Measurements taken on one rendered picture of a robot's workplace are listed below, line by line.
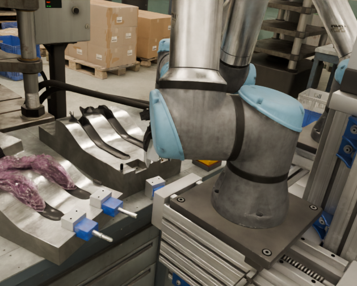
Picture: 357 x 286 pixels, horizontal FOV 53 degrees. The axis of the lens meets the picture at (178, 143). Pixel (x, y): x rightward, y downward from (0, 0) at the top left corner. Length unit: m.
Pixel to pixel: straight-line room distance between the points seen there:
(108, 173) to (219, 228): 0.55
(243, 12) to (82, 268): 0.82
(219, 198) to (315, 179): 0.26
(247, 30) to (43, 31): 1.18
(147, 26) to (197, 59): 5.15
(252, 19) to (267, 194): 0.35
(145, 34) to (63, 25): 3.98
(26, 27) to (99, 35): 3.50
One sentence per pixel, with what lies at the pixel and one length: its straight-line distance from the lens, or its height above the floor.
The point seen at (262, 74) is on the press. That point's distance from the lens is 5.10.
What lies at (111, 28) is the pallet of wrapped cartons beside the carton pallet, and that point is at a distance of 4.98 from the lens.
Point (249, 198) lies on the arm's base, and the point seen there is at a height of 1.09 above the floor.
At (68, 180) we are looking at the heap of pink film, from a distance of 1.05.
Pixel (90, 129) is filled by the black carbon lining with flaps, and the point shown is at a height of 0.91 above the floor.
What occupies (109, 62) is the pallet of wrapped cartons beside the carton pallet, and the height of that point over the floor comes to 0.22.
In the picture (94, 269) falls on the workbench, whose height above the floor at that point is 0.59.
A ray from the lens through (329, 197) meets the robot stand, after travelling 0.86.
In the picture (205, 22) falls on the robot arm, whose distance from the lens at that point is 0.59.
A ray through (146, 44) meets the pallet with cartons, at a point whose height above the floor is 0.36.
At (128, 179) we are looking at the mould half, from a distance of 1.08.
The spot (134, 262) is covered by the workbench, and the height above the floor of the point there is 0.51.
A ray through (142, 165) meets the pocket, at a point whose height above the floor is 0.87.
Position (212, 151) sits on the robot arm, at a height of 1.18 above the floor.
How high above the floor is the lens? 1.44
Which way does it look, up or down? 26 degrees down
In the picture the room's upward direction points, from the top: 7 degrees clockwise
